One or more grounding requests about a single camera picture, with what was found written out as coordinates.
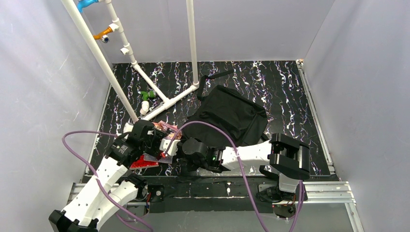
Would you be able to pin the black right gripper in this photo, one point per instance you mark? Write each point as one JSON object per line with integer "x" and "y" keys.
{"x": 181, "y": 147}

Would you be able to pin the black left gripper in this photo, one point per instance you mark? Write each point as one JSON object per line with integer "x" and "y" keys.
{"x": 149, "y": 140}

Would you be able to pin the pink comic book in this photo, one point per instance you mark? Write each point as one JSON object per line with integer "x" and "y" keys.
{"x": 165, "y": 127}

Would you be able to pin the black student backpack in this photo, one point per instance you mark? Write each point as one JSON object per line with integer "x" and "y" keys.
{"x": 225, "y": 108}

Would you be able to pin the brown illustrated book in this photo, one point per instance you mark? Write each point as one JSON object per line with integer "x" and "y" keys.
{"x": 159, "y": 159}

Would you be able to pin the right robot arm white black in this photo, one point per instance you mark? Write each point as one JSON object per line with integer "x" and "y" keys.
{"x": 283, "y": 158}

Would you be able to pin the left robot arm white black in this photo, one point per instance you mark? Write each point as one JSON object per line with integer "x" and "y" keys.
{"x": 108, "y": 190}

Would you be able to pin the red patterned book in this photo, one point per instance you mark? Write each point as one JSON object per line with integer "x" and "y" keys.
{"x": 143, "y": 164}

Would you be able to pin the green pipe valve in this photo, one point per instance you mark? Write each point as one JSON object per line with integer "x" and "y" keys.
{"x": 145, "y": 95}

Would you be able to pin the orange pipe valve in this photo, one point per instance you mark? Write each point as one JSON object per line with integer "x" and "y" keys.
{"x": 103, "y": 36}

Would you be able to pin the blue pipe valve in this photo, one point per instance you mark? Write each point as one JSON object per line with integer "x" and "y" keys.
{"x": 84, "y": 4}

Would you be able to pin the black mounting base plate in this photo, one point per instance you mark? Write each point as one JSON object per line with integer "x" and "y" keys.
{"x": 214, "y": 193}

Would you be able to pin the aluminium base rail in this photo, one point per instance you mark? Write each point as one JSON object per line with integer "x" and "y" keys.
{"x": 327, "y": 192}

